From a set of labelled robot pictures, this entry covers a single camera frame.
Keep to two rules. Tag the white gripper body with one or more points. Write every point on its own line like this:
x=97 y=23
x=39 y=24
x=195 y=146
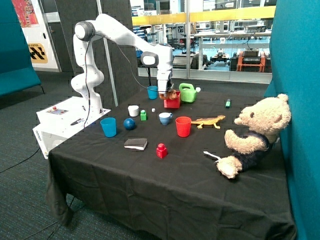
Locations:
x=164 y=81

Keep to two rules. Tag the small brown plush toy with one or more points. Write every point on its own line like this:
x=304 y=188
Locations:
x=170 y=95

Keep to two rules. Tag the dark blue ball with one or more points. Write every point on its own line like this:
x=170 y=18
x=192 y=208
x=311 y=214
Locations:
x=129 y=124

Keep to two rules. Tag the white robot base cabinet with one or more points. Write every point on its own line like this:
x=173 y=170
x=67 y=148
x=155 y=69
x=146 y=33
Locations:
x=55 y=122

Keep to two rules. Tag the red square pot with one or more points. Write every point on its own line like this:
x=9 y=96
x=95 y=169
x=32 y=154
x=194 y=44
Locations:
x=173 y=104

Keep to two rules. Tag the blue plastic cup back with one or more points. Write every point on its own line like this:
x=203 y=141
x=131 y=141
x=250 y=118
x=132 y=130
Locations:
x=152 y=92

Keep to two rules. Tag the blue plastic cup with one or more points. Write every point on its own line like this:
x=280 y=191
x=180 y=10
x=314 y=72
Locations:
x=152 y=92
x=109 y=126

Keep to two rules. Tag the green watering can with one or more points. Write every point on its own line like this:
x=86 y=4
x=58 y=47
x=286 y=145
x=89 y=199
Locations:
x=188 y=93

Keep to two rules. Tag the green toy block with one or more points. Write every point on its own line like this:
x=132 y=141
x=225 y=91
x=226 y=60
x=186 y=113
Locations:
x=143 y=115

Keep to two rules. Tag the white plastic cup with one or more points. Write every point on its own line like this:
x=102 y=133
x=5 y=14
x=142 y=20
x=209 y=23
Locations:
x=133 y=110

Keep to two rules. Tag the red plastic cup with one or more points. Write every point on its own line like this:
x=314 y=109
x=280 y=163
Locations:
x=183 y=126

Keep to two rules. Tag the orange toy lizard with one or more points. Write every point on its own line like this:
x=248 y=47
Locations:
x=208 y=121

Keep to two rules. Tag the green highlighter marker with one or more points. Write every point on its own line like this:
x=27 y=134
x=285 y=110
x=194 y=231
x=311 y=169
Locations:
x=228 y=103

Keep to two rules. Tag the black white sponge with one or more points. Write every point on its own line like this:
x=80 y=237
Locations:
x=136 y=143

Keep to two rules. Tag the blue plastic cup front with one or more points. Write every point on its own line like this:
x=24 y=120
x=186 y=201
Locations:
x=109 y=126

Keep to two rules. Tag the red toy block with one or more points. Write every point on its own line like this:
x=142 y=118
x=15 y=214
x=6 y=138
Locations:
x=161 y=150

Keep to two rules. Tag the white plastic spoon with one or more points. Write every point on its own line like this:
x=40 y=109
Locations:
x=212 y=155

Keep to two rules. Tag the black pen on cabinet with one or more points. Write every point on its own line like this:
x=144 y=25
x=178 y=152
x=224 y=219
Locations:
x=77 y=121

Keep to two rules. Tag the black tablecloth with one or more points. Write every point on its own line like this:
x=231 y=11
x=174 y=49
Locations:
x=181 y=196

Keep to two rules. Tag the large beige teddy bear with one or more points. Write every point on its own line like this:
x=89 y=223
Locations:
x=265 y=120

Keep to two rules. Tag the yellow black warning sign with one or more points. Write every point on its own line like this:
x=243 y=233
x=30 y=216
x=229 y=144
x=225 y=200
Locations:
x=37 y=53

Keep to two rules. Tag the teal sofa bench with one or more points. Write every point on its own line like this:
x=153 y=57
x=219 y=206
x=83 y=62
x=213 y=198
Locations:
x=16 y=70

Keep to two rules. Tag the black camera tripod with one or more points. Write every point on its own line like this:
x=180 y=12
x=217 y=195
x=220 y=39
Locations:
x=149 y=76

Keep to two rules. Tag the blue teacup with handle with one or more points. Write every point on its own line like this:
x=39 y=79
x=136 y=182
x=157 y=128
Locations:
x=165 y=118

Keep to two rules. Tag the teal partition wall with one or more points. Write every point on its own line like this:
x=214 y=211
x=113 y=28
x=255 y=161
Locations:
x=295 y=62

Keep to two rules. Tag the red wall poster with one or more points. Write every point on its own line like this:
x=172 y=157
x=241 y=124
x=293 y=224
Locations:
x=26 y=13

